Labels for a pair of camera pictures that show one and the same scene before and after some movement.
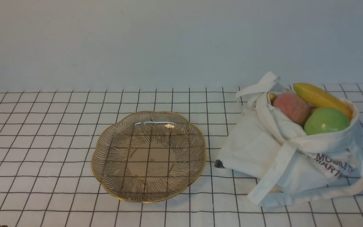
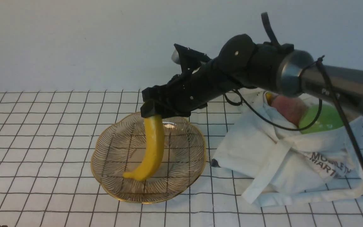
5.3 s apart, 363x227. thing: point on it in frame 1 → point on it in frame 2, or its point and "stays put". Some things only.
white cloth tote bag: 283,163 stays put
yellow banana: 318,98 → 155,143
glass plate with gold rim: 148,157 stays put
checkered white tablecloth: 36,149 stays put
